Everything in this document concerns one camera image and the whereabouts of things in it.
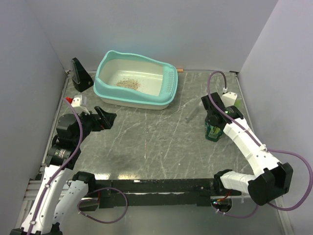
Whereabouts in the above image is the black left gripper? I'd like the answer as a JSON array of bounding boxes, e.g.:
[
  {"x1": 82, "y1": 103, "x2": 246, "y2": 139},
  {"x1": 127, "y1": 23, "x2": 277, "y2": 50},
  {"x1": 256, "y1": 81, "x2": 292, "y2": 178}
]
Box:
[{"x1": 73, "y1": 105, "x2": 116, "y2": 144}]

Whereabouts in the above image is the clear plastic scoop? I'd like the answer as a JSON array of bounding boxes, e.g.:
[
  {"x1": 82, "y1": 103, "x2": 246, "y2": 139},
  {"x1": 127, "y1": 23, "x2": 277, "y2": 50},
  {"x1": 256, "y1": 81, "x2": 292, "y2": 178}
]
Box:
[{"x1": 184, "y1": 102, "x2": 202, "y2": 123}]

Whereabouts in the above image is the green litter bag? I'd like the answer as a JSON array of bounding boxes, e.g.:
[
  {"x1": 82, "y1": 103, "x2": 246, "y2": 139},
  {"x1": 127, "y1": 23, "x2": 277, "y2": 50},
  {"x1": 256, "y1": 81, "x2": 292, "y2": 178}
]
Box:
[{"x1": 205, "y1": 117, "x2": 223, "y2": 142}]

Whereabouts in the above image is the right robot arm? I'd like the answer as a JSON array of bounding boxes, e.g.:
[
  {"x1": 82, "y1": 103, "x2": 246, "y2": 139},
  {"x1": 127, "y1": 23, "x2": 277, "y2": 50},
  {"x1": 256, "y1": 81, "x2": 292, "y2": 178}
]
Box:
[{"x1": 201, "y1": 93, "x2": 293, "y2": 206}]

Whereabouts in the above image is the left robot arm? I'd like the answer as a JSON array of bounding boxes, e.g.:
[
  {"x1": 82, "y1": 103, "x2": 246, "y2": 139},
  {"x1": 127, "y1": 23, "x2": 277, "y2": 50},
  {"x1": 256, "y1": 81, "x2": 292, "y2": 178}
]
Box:
[{"x1": 11, "y1": 106, "x2": 117, "y2": 235}]

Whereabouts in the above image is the teal and white litter box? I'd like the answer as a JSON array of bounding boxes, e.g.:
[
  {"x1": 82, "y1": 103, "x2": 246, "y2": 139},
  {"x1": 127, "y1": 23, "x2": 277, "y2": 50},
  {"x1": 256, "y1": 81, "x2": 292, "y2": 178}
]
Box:
[{"x1": 93, "y1": 50, "x2": 178, "y2": 110}]

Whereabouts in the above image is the pile of beige litter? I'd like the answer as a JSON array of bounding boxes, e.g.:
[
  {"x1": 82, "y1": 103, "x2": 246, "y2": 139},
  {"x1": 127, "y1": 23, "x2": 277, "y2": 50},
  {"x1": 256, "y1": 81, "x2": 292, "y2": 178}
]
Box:
[{"x1": 115, "y1": 78, "x2": 140, "y2": 90}]

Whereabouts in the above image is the black triangular stand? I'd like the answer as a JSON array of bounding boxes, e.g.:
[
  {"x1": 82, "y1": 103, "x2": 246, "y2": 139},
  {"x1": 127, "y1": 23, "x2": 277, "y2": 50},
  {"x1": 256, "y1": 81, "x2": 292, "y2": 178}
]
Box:
[{"x1": 71, "y1": 57, "x2": 93, "y2": 93}]

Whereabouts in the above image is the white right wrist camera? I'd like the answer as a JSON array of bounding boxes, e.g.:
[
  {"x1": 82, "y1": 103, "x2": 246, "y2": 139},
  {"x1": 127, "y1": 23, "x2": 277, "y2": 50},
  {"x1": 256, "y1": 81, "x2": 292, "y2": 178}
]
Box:
[{"x1": 221, "y1": 92, "x2": 238, "y2": 107}]

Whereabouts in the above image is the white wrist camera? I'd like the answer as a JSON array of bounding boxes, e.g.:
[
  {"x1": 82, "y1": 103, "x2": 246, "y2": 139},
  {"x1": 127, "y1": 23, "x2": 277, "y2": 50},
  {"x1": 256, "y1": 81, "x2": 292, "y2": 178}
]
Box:
[
  {"x1": 66, "y1": 94, "x2": 87, "y2": 108},
  {"x1": 221, "y1": 92, "x2": 238, "y2": 107}
]

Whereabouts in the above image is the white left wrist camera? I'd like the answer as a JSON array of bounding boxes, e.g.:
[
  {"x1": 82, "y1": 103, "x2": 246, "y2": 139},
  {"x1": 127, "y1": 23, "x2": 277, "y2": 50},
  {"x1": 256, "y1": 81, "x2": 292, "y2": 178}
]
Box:
[{"x1": 66, "y1": 94, "x2": 87, "y2": 108}]

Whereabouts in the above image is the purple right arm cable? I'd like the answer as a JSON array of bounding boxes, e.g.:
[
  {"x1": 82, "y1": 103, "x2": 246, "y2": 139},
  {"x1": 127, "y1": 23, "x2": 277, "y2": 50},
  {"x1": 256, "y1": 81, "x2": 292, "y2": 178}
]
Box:
[{"x1": 207, "y1": 70, "x2": 313, "y2": 212}]

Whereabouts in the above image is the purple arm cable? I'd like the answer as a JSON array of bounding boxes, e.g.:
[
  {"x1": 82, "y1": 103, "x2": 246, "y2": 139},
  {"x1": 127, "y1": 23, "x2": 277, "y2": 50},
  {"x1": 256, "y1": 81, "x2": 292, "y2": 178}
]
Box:
[
  {"x1": 26, "y1": 97, "x2": 85, "y2": 235},
  {"x1": 207, "y1": 70, "x2": 313, "y2": 212}
]

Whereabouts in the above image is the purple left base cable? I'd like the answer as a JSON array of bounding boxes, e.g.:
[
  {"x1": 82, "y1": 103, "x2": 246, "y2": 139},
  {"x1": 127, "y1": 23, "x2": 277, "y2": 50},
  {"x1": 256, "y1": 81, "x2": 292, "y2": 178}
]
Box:
[{"x1": 77, "y1": 187, "x2": 128, "y2": 224}]

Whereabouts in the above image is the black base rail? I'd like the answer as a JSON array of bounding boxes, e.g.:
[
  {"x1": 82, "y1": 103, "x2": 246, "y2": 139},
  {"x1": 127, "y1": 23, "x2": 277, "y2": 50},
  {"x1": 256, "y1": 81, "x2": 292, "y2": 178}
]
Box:
[{"x1": 78, "y1": 178, "x2": 243, "y2": 209}]

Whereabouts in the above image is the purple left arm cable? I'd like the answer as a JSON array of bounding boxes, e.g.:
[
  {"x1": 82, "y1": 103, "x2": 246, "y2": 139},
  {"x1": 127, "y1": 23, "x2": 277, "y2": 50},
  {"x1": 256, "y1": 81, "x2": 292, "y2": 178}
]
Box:
[{"x1": 26, "y1": 97, "x2": 85, "y2": 235}]

